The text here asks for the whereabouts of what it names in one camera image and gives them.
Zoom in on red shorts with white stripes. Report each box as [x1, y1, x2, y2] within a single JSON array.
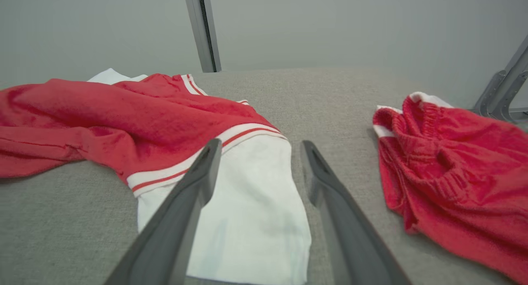
[[372, 91, 528, 285]]

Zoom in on grey metal frame bracket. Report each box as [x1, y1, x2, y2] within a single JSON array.
[[472, 35, 528, 122]]

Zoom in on grey metal partition post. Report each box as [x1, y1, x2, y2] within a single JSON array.
[[184, 0, 222, 73]]

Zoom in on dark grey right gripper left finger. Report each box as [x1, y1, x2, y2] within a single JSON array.
[[103, 139, 222, 285]]

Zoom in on red and white basketball jersey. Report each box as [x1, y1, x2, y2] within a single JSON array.
[[0, 68, 312, 285]]

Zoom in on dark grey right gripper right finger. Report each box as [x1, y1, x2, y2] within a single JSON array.
[[300, 140, 413, 285]]

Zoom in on grey fabric padded bench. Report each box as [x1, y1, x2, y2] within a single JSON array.
[[0, 68, 528, 285]]

